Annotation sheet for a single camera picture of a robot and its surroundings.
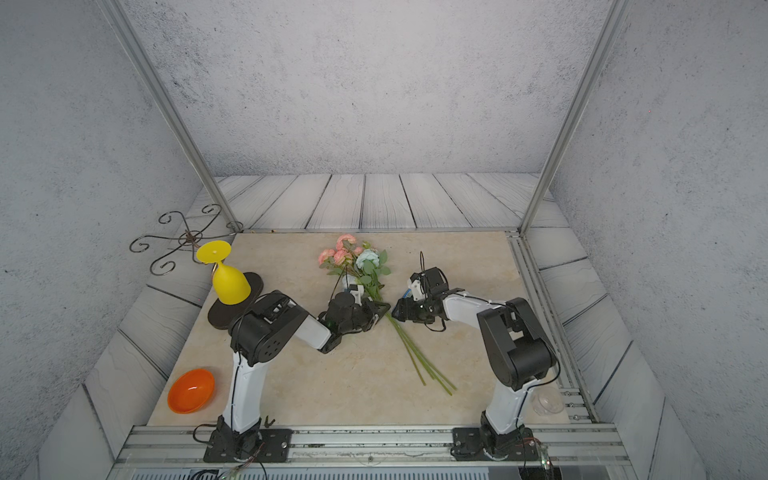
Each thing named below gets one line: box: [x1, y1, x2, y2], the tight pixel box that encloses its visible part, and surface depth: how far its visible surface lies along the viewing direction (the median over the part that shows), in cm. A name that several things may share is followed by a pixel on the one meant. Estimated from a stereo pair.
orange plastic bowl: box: [167, 368, 216, 414], surface depth 81 cm
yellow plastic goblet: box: [196, 240, 251, 306], surface depth 77 cm
